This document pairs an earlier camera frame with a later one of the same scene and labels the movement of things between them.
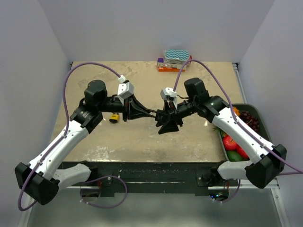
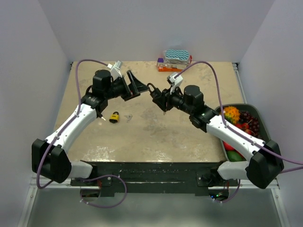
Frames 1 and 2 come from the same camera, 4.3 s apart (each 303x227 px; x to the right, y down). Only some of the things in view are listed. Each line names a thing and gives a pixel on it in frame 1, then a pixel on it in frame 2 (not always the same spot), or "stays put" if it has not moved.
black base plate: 138,178 stays put
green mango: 234,156 stays put
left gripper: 134,109 to 139,86
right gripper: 170,126 to 163,100
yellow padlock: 114,117 stays put
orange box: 162,66 stays put
